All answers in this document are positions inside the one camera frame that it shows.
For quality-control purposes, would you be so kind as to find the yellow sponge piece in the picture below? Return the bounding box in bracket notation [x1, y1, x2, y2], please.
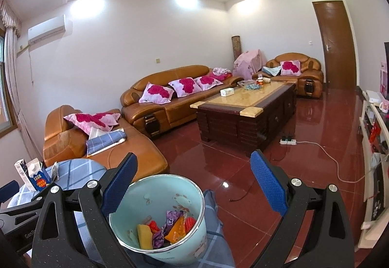
[136, 224, 153, 250]

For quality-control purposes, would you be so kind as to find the red shiny wrapper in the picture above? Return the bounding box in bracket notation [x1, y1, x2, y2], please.
[147, 220, 160, 234]

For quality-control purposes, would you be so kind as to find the purple snack wrapper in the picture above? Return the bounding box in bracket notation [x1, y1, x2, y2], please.
[152, 210, 184, 249]

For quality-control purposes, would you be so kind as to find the orange snack wrapper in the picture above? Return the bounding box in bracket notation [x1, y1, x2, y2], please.
[165, 215, 186, 244]

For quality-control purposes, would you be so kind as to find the light blue trash bucket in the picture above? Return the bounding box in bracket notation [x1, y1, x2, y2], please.
[109, 174, 208, 266]

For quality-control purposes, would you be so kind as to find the small dark green packet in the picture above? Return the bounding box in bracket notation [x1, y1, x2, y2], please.
[51, 162, 60, 183]

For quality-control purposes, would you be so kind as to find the blue LOOK drink carton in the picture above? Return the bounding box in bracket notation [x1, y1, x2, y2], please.
[26, 158, 52, 192]

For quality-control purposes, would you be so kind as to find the blue plaid tablecloth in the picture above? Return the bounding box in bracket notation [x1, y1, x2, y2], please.
[1, 154, 235, 267]

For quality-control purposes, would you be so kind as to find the white milk carton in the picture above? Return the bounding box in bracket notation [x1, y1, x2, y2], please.
[14, 159, 36, 192]

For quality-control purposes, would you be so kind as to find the brown leather chaise sofa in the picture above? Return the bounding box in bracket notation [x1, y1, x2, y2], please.
[43, 105, 169, 181]

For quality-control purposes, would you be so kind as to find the white power strip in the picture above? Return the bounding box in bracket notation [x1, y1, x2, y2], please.
[280, 136, 297, 146]

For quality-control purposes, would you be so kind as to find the folded blue plaid cloth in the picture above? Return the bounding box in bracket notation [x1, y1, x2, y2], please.
[86, 129, 127, 157]

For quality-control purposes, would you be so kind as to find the pink floral pillow on chaise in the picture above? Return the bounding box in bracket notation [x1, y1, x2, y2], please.
[63, 112, 121, 135]

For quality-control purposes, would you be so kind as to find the dark wood coffee table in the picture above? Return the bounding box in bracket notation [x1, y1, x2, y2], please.
[191, 81, 296, 155]

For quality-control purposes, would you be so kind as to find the brown leather three-seat sofa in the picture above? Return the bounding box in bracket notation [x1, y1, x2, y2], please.
[120, 65, 242, 138]

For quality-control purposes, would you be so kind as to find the white tissue box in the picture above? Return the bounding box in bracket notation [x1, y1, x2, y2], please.
[220, 88, 235, 97]

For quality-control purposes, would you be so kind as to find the brown leather armchair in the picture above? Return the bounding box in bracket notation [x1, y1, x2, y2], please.
[252, 53, 324, 98]

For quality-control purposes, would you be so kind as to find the white TV cabinet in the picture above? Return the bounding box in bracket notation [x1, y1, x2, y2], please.
[357, 91, 388, 249]

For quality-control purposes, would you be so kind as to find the pink cloth covered object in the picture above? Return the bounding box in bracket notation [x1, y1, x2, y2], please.
[232, 50, 263, 80]

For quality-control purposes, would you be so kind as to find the white air conditioner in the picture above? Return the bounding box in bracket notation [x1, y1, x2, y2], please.
[28, 15, 66, 45]

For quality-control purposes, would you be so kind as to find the brown wooden door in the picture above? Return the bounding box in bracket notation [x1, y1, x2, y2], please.
[312, 0, 357, 90]

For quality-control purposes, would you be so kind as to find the window with white frame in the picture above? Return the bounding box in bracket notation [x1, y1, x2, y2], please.
[0, 29, 17, 137]

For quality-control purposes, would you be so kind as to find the white power cable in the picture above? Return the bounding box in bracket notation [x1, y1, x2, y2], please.
[295, 140, 378, 184]

